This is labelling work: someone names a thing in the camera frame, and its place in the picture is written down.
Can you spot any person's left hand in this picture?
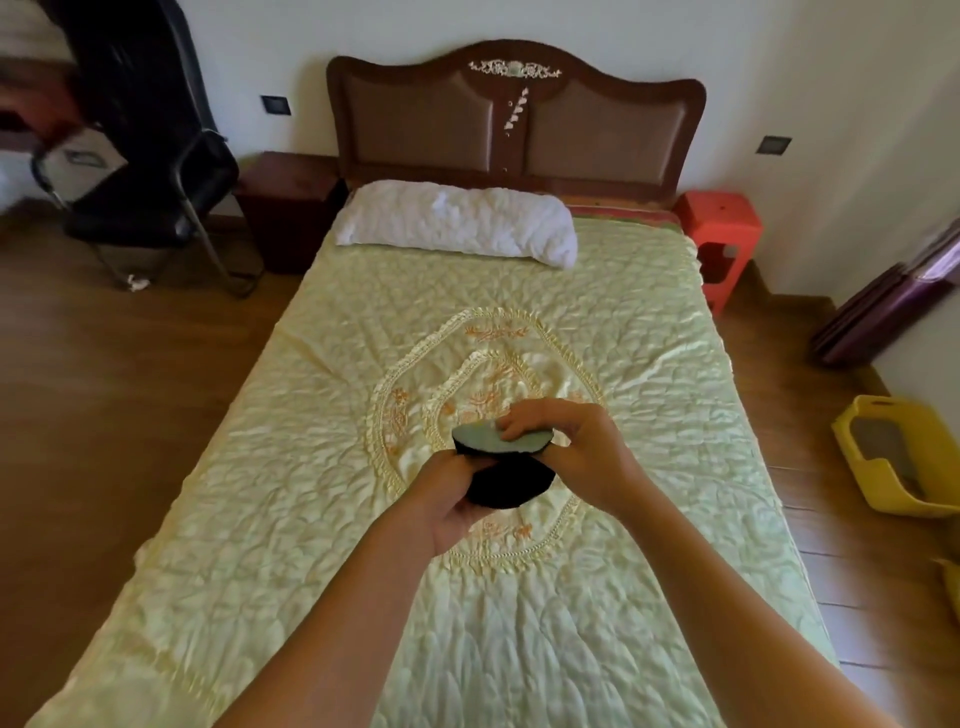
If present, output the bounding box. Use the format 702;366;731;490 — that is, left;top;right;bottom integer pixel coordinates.
395;448;499;558

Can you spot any black sock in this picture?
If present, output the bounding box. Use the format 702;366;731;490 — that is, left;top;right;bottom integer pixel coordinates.
451;420;558;511

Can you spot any brown wooden headboard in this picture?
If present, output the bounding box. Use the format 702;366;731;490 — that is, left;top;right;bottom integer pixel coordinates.
326;39;708;204

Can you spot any white pillow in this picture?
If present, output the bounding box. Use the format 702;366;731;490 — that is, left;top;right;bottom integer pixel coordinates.
333;179;579;270

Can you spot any black office chair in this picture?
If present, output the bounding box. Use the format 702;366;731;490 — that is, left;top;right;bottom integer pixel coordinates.
30;0;264;300

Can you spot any person's left forearm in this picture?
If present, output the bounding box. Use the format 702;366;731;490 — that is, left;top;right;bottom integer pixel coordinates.
213;495;438;728

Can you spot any wooden desk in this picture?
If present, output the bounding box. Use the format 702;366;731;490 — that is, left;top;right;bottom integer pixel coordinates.
0;0;91;155

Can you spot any dark wooden nightstand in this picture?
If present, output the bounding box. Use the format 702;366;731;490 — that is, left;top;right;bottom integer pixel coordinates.
234;151;349;276

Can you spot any yellow quilted bedspread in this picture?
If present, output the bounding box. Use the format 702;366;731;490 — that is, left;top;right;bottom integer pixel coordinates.
26;213;840;728

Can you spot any person's right hand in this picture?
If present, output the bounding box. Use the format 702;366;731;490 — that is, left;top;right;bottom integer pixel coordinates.
495;398;648;522

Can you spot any red plastic stool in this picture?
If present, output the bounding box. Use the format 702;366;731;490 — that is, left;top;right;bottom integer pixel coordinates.
672;190;764;319

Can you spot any maroon folded curtain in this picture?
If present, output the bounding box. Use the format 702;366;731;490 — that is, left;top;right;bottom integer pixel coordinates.
808;217;960;369

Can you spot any black garment on chair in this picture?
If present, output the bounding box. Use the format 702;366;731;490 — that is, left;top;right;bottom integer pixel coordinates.
41;0;204;162

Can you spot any person's right forearm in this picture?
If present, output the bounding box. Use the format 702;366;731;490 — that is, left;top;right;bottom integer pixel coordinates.
613;480;901;728

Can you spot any yellow plastic basket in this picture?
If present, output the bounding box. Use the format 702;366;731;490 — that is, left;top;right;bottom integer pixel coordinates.
831;395;960;520

